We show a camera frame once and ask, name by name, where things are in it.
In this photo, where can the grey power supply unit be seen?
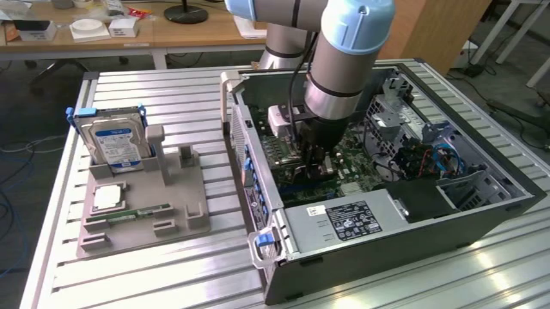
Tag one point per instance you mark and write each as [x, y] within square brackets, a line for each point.
[313, 231]

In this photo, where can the white table frame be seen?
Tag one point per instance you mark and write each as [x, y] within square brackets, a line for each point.
[502, 58]

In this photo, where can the white paper stack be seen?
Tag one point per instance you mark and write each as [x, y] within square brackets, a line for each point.
[244, 30]

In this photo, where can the blue card retainer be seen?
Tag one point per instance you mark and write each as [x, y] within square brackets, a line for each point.
[247, 159]

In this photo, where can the white box with red dot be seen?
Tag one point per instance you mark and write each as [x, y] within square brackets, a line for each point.
[466, 58]

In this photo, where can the silver CPU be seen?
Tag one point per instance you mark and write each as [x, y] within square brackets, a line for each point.
[107, 197]

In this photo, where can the white box with black top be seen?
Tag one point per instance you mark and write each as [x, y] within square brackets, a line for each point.
[38, 33]

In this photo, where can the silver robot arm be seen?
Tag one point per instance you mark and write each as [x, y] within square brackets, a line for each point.
[343, 64]

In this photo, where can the wooden desk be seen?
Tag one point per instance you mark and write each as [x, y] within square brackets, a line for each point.
[193, 33]

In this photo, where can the black stand base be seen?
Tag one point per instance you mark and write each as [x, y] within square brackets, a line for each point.
[523, 112]

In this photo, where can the green motherboard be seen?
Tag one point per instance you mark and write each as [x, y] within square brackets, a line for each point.
[349, 151]

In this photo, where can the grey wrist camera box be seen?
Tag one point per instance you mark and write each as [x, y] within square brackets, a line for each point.
[279, 122]

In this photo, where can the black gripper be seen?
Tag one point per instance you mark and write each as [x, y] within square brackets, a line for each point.
[321, 135]

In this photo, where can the wooden cabinet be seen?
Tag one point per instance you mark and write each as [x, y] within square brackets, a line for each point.
[451, 32]

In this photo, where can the green loose RAM stick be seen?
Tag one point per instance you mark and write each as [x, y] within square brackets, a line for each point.
[128, 215]

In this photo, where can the black chair base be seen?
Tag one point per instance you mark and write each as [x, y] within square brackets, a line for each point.
[50, 69]

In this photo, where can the grey parts rack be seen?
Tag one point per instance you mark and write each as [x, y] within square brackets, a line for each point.
[180, 193]

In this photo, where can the hard disk in blue carrier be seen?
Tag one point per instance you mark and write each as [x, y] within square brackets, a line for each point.
[113, 141]

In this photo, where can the green graphics card with fan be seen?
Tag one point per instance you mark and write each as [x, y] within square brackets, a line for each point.
[292, 178]

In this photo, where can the red packet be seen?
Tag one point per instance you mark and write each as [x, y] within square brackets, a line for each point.
[137, 13]

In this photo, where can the white box with round dish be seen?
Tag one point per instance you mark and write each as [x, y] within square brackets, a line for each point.
[88, 32]

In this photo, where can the black power adapter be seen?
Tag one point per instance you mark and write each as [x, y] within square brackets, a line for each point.
[472, 71]

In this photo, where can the black open PC case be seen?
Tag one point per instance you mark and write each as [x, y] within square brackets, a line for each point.
[386, 257]

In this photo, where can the black round lamp base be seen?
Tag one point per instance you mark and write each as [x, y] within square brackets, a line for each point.
[185, 14]

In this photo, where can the orange box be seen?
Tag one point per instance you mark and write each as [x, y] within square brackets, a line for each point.
[8, 33]

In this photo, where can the brown cardboard box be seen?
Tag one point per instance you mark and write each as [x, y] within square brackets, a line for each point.
[260, 25]

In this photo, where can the silver chipset heatsink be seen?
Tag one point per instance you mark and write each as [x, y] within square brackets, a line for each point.
[351, 189]

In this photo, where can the grey cup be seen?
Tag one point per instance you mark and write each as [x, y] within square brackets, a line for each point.
[62, 4]

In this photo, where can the grey metal bracket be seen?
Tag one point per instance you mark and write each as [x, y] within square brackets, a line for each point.
[462, 190]

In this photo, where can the blue case release latch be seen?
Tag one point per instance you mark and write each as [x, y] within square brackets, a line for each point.
[263, 240]

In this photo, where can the white labelled box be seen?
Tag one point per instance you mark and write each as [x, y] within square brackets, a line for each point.
[124, 29]

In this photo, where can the metal disk bay cage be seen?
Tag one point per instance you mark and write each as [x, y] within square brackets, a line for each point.
[395, 112]

